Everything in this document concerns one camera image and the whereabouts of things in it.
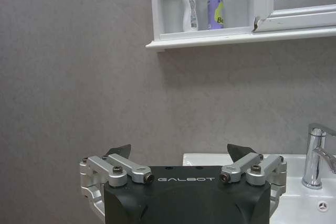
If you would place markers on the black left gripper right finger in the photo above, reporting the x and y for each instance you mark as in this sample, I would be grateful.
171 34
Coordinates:
258 165

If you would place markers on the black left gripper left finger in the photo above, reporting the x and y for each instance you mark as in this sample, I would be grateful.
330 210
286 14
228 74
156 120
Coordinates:
105 165

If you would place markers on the white ceramic washbasin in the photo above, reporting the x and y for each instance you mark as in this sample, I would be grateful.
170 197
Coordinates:
302 190

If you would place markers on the chrome faucet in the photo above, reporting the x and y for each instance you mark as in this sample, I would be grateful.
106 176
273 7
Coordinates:
316 155

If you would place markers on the purple spray can black cap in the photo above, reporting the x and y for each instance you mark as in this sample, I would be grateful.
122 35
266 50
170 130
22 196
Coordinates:
215 9

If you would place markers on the white bottle with black cap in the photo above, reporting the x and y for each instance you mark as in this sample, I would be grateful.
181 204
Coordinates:
189 7

